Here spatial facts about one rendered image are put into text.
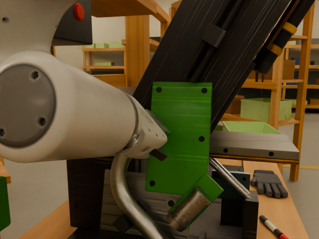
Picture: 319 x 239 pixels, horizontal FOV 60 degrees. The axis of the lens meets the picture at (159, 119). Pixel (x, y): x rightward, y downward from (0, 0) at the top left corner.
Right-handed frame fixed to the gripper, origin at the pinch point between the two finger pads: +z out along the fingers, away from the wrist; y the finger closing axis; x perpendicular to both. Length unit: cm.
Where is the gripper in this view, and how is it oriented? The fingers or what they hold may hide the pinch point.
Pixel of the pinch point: (147, 129)
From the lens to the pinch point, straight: 50.2
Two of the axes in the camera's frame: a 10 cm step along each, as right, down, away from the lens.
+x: -7.3, 6.7, 1.3
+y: -6.3, -7.4, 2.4
